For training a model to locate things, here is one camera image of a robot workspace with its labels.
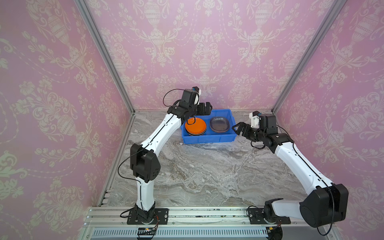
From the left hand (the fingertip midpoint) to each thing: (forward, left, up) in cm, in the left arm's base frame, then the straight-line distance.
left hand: (206, 107), depth 84 cm
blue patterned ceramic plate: (+1, +4, -26) cm, 26 cm away
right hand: (-10, -18, -5) cm, 21 cm away
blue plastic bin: (-4, -16, -21) cm, 27 cm away
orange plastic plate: (+6, +6, -23) cm, 25 cm away
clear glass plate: (+9, -12, -25) cm, 29 cm away
